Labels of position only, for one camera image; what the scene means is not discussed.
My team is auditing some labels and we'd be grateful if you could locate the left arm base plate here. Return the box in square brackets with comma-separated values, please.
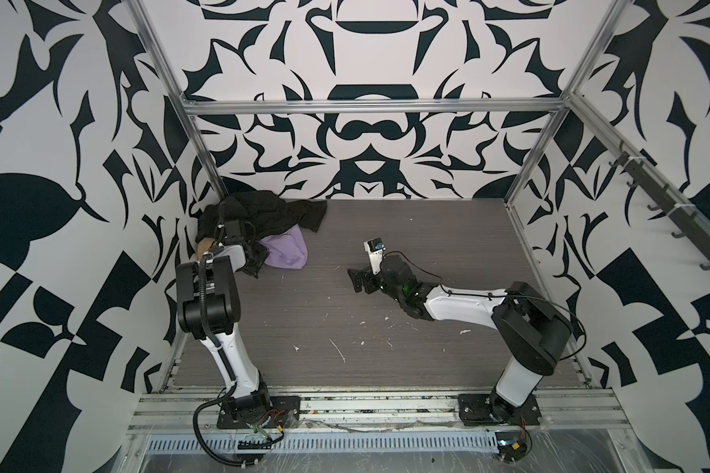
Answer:
[217, 395, 301, 430]

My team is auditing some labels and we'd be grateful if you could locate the white slotted cable duct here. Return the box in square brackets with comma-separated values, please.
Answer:
[141, 430, 498, 455]

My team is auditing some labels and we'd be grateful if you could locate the tan cloth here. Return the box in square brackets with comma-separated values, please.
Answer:
[193, 238, 217, 262]

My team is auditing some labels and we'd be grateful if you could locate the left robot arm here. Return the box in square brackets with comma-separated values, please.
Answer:
[176, 244, 271, 417]

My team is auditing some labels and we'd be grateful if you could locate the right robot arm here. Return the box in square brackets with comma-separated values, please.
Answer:
[347, 254, 573, 426]

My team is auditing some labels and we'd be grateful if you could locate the black cloth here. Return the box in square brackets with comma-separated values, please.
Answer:
[195, 190, 327, 242]

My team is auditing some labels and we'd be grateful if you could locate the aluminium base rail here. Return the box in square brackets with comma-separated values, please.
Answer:
[126, 386, 630, 434]

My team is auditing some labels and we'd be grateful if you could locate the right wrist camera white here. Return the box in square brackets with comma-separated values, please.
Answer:
[364, 238, 386, 275]

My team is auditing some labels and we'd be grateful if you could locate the purple cloth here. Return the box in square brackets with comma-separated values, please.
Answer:
[260, 225, 309, 270]

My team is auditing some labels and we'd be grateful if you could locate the small circuit board right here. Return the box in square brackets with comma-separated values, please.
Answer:
[495, 431, 532, 464]

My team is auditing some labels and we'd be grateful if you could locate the aluminium cage frame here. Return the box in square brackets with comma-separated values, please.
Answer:
[123, 0, 710, 285]

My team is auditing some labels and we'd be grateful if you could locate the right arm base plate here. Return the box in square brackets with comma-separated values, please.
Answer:
[457, 392, 542, 427]

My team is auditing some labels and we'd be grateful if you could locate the wall hook rail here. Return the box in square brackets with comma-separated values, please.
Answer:
[611, 140, 710, 272]

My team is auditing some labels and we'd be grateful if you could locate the black corrugated cable conduit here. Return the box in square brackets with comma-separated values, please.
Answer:
[191, 383, 285, 468]

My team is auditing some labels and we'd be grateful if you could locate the small circuit board left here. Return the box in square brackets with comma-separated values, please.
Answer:
[236, 434, 275, 451]

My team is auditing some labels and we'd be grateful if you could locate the small circuit board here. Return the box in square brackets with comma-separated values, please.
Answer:
[495, 431, 532, 464]
[236, 434, 275, 451]

